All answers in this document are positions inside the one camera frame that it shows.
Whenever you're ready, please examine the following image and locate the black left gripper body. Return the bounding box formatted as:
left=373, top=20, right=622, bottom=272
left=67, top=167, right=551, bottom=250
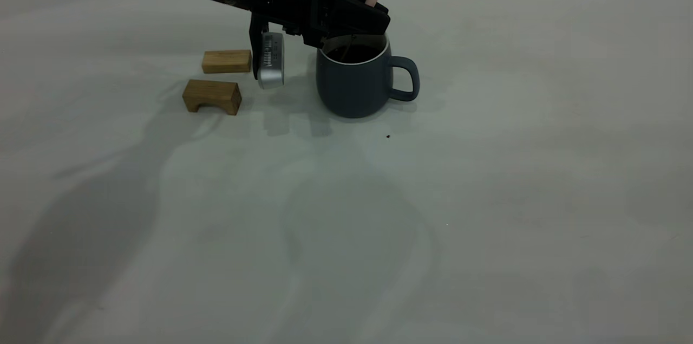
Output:
left=304, top=0, right=371, bottom=48

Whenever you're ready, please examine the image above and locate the flat rectangular wooden block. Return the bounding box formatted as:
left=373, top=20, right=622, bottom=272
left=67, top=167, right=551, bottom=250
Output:
left=202, top=50, right=253, bottom=74

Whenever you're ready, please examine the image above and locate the arched wooden block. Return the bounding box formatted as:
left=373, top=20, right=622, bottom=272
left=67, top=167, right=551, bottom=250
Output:
left=182, top=79, right=243, bottom=116

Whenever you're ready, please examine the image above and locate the dark grey ceramic mug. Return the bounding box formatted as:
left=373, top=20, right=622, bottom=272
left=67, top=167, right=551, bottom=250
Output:
left=316, top=33, right=421, bottom=119

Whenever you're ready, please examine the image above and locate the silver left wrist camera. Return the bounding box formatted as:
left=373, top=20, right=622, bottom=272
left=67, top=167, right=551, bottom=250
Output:
left=249, top=12, right=286, bottom=90

